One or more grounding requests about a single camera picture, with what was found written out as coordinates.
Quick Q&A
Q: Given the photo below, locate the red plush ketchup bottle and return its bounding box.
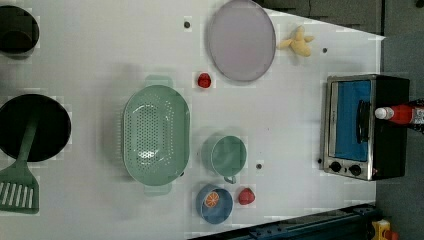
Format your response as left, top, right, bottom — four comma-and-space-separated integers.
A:
374, 104, 424, 125

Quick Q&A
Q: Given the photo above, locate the black toaster oven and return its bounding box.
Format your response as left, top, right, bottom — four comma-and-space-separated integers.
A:
322, 74, 409, 181

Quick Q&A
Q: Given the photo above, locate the green mug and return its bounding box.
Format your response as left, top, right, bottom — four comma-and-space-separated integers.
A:
201, 135, 247, 184

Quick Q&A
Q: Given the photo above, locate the small red tomato toy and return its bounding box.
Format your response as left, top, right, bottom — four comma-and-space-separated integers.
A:
197, 73, 212, 89

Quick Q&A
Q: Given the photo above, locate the green oval colander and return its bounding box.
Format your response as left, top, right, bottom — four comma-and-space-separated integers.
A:
122, 75, 190, 196

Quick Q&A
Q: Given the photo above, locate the orange slice toy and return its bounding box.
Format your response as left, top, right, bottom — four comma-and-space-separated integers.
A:
204, 191, 220, 208

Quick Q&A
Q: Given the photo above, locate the lavender round plate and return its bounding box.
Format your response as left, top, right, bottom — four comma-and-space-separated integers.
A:
207, 0, 276, 81

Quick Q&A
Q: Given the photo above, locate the red plush strawberry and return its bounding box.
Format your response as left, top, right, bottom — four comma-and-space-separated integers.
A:
238, 188, 256, 205

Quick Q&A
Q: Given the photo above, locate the blue bowl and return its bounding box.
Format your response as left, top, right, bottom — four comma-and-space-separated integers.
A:
195, 184, 233, 224

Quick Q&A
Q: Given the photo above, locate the yellow plush toy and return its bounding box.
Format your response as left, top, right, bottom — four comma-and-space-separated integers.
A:
276, 26, 314, 57

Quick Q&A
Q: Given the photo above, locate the black round pan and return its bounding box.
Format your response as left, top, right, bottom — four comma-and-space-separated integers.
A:
0, 94, 71, 162

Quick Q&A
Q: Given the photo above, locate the yellow red object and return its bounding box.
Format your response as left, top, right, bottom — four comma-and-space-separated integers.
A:
372, 220, 399, 240

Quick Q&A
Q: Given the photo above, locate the green slotted spatula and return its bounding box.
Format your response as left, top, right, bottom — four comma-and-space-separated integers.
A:
0, 117, 39, 214

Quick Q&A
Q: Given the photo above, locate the black cylindrical cup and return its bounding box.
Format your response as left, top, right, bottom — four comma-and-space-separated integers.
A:
0, 5, 40, 56

